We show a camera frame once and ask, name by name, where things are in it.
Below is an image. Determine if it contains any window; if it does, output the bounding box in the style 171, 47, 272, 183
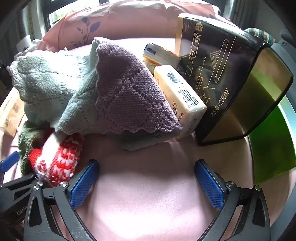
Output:
46, 0, 109, 24

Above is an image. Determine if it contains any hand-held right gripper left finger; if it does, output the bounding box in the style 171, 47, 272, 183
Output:
23, 159, 100, 241

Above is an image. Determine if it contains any orange blue tissue pack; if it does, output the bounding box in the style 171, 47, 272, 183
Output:
143, 43, 182, 70

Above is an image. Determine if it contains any white patterned rag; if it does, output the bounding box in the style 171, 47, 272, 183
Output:
22, 39, 44, 56

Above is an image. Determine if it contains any yellow tissue pack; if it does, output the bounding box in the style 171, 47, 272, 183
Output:
0, 89, 26, 137

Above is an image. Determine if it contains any black gold box lid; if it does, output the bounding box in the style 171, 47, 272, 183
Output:
174, 13, 294, 147

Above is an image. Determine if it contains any striped teal cushion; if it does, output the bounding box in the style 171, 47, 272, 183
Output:
245, 28, 276, 44

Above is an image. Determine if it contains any pale green knitted cloth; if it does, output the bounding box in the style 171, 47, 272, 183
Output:
10, 37, 178, 152

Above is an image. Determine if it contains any red white knitted sock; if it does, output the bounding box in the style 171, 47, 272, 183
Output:
28, 133, 85, 188

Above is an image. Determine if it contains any cream tissue pack with barcode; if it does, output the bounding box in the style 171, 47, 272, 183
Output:
154, 65, 207, 140

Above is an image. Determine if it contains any green cardboard box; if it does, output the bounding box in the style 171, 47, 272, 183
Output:
248, 102, 296, 183

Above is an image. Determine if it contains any pink floral pillow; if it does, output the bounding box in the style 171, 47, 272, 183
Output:
42, 0, 222, 50

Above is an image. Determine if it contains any pink bed sheet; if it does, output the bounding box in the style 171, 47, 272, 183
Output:
0, 35, 287, 241

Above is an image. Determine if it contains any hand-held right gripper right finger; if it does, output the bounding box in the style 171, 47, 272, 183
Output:
195, 159, 271, 241

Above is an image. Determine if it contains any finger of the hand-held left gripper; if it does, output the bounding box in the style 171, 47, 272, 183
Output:
0, 151, 20, 173
0, 173, 44, 203

